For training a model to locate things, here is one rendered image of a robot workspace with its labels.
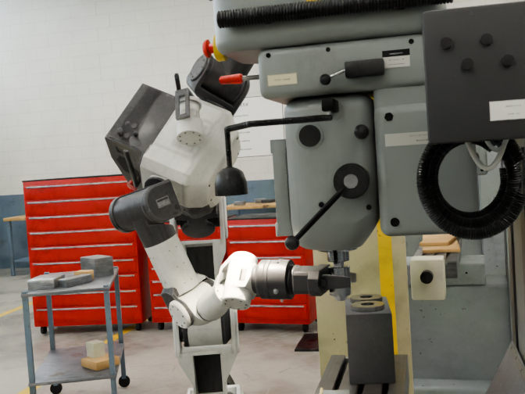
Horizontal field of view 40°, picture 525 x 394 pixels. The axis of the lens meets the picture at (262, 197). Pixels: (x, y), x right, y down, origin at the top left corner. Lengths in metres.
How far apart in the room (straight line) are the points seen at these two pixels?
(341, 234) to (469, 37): 0.50
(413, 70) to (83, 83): 10.53
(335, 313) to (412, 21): 2.13
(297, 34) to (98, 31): 10.39
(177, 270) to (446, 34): 0.96
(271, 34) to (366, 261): 1.99
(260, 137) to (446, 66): 9.67
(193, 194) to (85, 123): 9.91
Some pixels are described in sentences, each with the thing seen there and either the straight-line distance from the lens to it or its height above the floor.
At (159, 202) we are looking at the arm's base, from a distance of 1.81.
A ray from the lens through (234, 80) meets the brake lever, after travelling 1.70.
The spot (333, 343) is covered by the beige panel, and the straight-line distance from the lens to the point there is 3.41.
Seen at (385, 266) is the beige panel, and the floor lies 0.99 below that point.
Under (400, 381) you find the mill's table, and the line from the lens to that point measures 2.00.
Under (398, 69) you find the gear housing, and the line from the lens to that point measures 1.44.
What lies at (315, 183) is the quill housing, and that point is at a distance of 1.47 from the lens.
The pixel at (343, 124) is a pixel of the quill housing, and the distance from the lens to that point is 1.46.
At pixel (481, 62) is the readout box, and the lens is 1.19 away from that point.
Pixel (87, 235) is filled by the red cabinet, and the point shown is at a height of 0.91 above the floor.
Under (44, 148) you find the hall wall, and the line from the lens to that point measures 12.09.
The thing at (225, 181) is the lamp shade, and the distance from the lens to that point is 1.56.
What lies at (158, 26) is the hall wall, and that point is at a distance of 11.42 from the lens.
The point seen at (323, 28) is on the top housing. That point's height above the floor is 1.76.
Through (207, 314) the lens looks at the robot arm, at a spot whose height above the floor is 1.14.
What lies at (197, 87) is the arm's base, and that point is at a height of 1.71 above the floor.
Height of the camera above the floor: 1.51
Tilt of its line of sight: 3 degrees down
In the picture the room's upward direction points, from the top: 4 degrees counter-clockwise
